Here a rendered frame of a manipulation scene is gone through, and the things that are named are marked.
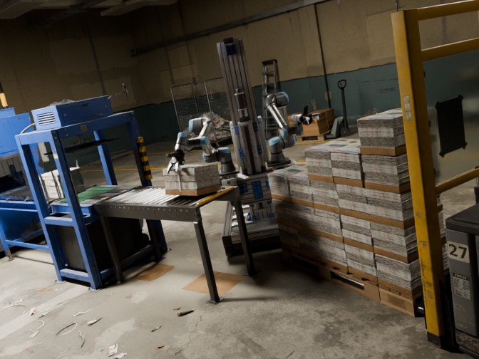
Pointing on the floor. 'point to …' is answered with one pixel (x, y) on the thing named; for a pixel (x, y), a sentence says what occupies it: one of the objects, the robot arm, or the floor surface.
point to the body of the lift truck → (465, 276)
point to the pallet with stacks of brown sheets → (326, 120)
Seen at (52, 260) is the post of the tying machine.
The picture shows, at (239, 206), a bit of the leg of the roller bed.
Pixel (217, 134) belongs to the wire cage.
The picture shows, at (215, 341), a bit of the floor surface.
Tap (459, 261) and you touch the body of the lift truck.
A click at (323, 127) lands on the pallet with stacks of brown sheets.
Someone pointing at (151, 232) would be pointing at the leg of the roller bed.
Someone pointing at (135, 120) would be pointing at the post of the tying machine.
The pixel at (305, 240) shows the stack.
